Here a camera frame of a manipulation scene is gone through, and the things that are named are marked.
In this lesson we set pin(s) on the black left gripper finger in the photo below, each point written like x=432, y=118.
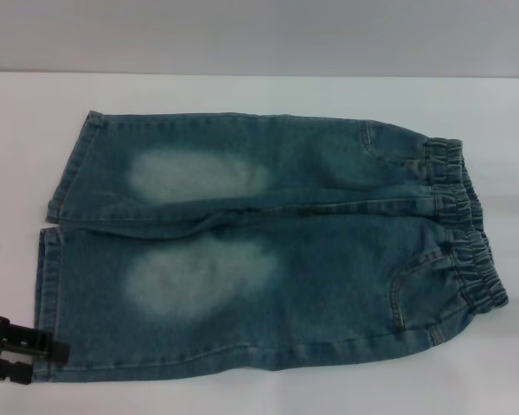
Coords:
x=30, y=343
x=19, y=372

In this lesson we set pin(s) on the blue denim shorts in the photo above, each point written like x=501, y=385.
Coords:
x=285, y=281

